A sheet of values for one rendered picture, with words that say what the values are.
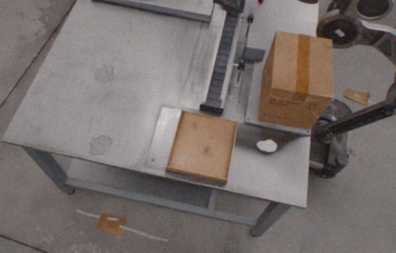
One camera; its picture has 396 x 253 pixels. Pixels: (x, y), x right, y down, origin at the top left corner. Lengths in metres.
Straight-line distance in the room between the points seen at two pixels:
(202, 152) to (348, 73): 1.85
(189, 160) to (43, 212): 1.21
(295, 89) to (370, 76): 1.80
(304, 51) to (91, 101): 0.97
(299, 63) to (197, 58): 0.55
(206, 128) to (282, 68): 0.42
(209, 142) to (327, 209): 1.18
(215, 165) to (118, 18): 0.97
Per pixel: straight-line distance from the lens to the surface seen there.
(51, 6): 3.42
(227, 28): 1.89
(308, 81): 1.46
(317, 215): 2.47
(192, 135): 1.57
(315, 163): 2.31
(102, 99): 1.70
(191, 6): 1.98
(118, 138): 1.58
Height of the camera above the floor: 2.23
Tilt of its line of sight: 61 degrees down
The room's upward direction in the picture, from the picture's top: 6 degrees clockwise
